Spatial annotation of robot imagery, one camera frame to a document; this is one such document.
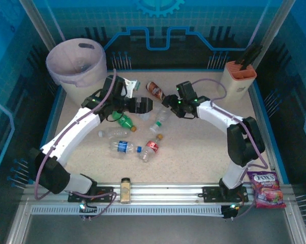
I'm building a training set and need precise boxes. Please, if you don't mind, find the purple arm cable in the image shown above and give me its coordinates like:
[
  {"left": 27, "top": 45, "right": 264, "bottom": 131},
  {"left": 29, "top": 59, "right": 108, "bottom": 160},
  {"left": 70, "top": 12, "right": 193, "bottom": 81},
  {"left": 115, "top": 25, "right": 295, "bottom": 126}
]
[
  {"left": 34, "top": 68, "right": 117, "bottom": 221},
  {"left": 192, "top": 78, "right": 268, "bottom": 221}
]

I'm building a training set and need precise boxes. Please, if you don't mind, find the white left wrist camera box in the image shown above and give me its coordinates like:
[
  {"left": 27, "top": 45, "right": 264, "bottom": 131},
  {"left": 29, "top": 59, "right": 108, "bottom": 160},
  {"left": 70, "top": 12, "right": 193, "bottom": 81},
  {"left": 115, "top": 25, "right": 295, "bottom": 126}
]
[{"left": 124, "top": 79, "right": 141, "bottom": 99}]

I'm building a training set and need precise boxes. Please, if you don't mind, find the green plastic bottle orange cap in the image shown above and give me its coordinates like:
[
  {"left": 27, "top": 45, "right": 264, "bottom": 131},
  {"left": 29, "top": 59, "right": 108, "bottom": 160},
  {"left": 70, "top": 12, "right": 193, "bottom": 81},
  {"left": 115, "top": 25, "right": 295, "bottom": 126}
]
[{"left": 111, "top": 110, "right": 138, "bottom": 133}]

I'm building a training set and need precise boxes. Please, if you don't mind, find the clear plain bottle white cap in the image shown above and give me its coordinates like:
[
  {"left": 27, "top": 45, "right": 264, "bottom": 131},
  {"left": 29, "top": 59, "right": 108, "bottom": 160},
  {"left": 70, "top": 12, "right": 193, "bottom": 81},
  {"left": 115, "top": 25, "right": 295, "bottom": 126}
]
[{"left": 97, "top": 127, "right": 132, "bottom": 139}]

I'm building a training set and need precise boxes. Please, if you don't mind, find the black knife handle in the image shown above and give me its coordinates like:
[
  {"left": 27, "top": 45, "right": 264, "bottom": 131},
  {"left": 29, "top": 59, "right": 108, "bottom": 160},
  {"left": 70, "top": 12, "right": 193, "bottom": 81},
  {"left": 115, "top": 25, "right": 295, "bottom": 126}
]
[
  {"left": 240, "top": 43, "right": 263, "bottom": 71},
  {"left": 235, "top": 52, "right": 253, "bottom": 66}
]

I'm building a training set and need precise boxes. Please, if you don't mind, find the blue label bottle blue cap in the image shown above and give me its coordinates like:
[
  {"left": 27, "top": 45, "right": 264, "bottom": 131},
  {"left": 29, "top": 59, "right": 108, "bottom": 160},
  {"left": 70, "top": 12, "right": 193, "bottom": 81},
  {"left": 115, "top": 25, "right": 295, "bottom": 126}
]
[{"left": 109, "top": 139, "right": 143, "bottom": 155}]

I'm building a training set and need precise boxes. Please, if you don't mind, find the white slotted cable duct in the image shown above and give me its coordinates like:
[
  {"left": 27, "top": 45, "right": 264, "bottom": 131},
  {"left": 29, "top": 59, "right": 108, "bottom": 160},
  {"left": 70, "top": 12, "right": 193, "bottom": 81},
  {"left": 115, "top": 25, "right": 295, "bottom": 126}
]
[{"left": 30, "top": 205, "right": 226, "bottom": 217}]

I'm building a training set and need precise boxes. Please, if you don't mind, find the purple candy bag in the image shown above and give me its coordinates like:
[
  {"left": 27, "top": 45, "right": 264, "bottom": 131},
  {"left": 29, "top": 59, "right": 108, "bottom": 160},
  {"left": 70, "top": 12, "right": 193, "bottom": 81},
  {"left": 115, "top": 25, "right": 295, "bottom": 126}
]
[{"left": 247, "top": 170, "right": 287, "bottom": 209}]

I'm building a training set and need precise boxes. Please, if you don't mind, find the glass spice jar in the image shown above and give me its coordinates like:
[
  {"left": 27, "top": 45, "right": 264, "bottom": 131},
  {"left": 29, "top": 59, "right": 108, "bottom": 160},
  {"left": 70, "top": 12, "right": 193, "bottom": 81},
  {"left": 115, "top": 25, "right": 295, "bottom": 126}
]
[{"left": 119, "top": 177, "right": 132, "bottom": 204}]

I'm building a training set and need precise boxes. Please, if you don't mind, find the red cola label plastic bottle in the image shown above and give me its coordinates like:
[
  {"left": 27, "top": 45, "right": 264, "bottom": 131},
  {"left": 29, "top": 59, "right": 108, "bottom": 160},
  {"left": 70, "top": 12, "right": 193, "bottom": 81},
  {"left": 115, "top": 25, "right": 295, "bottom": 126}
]
[{"left": 139, "top": 134, "right": 164, "bottom": 163}]

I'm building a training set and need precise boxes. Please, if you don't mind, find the cream knife block orange top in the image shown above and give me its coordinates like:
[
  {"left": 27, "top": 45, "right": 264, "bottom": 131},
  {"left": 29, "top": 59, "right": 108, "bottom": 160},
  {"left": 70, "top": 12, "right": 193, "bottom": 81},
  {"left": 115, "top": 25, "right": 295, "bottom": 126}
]
[{"left": 218, "top": 60, "right": 257, "bottom": 104}]

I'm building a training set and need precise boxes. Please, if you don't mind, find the cream plastic bin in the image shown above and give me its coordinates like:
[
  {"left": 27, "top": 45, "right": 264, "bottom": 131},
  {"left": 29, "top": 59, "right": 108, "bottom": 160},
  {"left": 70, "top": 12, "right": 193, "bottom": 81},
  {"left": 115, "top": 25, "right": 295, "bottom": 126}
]
[{"left": 57, "top": 70, "right": 110, "bottom": 105}]

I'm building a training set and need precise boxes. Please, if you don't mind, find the clear bottle green cap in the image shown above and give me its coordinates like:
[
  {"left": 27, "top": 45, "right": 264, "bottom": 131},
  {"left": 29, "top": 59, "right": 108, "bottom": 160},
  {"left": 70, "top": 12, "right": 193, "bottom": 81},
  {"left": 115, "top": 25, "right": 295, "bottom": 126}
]
[{"left": 149, "top": 108, "right": 172, "bottom": 134}]

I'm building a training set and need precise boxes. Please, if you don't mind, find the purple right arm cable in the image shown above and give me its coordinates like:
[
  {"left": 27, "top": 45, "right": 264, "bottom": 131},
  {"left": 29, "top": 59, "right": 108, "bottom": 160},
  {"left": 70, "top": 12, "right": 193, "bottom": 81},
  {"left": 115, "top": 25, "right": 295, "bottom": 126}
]
[{"left": 192, "top": 78, "right": 268, "bottom": 221}]

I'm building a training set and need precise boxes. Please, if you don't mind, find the white trash bin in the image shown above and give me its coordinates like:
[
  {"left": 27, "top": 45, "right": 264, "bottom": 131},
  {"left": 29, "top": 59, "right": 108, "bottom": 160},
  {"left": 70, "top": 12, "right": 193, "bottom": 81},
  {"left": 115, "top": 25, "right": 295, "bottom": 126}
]
[{"left": 45, "top": 38, "right": 107, "bottom": 87}]

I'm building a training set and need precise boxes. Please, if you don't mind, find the aluminium frame post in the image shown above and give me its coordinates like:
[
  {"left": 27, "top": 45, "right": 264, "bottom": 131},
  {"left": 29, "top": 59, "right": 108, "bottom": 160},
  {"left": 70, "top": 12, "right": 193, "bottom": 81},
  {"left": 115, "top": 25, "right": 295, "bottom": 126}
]
[
  {"left": 259, "top": 0, "right": 296, "bottom": 49},
  {"left": 18, "top": 0, "right": 54, "bottom": 48}
]

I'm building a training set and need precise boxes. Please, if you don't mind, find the aluminium frame rail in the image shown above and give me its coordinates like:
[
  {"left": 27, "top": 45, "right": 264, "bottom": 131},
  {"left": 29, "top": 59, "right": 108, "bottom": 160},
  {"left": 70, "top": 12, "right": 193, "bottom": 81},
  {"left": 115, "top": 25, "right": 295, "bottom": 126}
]
[{"left": 22, "top": 181, "right": 297, "bottom": 204}]

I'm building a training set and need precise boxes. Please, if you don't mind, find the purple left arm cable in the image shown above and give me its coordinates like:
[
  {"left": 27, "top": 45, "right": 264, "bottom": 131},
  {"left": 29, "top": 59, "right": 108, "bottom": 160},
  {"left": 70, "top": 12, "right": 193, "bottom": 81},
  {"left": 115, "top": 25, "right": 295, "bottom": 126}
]
[{"left": 34, "top": 68, "right": 117, "bottom": 221}]

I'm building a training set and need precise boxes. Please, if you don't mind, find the brown copper label plastic bottle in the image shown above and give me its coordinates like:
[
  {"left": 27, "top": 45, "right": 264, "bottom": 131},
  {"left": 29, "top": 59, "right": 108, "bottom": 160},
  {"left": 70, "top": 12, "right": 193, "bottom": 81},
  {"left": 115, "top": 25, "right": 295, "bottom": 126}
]
[{"left": 145, "top": 81, "right": 169, "bottom": 102}]

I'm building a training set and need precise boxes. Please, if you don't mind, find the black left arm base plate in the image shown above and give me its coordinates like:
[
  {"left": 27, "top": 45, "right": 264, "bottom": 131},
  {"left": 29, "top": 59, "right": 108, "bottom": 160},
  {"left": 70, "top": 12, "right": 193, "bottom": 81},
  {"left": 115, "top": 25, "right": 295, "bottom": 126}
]
[{"left": 68, "top": 185, "right": 116, "bottom": 203}]

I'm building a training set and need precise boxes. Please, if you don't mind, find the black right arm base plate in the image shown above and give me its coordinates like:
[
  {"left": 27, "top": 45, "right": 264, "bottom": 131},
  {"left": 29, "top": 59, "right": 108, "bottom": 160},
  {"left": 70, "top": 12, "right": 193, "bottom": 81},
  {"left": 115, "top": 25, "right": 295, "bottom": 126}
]
[{"left": 202, "top": 186, "right": 249, "bottom": 203}]

